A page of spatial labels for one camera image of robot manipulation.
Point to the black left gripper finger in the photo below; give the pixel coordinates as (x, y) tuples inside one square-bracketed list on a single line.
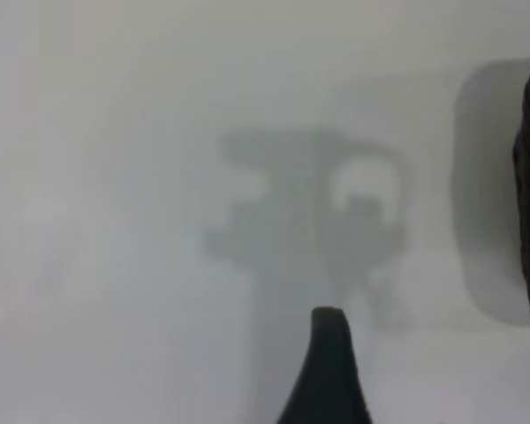
[(329, 380)]

